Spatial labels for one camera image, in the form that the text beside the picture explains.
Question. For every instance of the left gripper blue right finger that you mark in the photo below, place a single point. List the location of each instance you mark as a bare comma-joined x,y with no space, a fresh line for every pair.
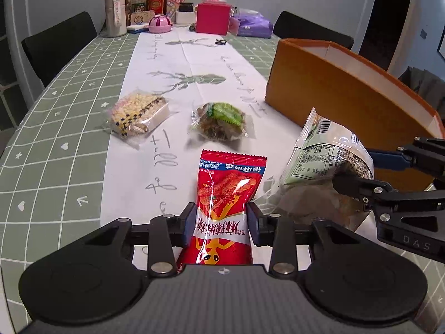
278,232

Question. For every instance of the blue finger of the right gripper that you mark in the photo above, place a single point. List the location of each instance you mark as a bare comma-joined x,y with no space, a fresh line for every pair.
353,186
396,161

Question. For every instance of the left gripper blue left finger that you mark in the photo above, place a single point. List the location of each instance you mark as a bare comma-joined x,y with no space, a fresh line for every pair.
165,233

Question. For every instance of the white grey printed snack bag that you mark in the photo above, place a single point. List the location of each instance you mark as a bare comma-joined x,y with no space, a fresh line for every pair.
304,191

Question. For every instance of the red spicy strips packet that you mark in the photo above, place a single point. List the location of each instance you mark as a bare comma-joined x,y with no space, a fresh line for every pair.
227,182

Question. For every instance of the rice puff cake pack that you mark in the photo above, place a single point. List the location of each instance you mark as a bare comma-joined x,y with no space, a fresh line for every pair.
134,117

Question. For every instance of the green label nut pack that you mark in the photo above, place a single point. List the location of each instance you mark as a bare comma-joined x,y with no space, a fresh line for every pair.
221,122

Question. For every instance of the white deer table runner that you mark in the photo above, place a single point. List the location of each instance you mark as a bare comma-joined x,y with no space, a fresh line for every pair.
189,70

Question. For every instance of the orange cardboard box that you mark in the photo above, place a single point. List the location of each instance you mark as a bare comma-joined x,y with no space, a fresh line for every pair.
350,90

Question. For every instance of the green grid tablecloth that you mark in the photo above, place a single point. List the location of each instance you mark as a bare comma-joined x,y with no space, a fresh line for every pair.
53,168

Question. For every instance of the black chair right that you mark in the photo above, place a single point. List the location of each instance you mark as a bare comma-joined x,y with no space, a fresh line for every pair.
289,25

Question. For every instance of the black chair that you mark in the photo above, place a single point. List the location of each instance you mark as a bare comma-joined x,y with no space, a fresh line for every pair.
289,25
50,50

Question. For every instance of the purple tissue pack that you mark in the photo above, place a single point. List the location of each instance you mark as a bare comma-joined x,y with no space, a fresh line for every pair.
250,23

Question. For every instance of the small black clip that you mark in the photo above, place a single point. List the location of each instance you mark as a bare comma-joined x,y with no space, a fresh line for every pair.
220,42

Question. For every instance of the glass panel door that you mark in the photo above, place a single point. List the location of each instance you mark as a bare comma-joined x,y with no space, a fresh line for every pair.
13,105

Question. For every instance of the pink round mini fan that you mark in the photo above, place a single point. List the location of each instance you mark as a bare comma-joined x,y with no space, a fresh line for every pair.
160,24

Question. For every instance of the magenta gift box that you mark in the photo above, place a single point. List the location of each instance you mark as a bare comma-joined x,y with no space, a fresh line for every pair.
212,18

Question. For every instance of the white small box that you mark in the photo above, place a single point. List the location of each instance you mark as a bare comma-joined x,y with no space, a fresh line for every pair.
185,17

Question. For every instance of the black chair left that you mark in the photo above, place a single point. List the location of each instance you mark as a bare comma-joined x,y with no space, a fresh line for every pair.
50,50

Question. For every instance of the small beige radio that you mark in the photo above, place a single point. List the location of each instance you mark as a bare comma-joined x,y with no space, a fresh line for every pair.
141,17

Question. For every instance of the white pink water bottle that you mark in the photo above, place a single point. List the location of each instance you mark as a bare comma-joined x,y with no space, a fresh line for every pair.
116,18

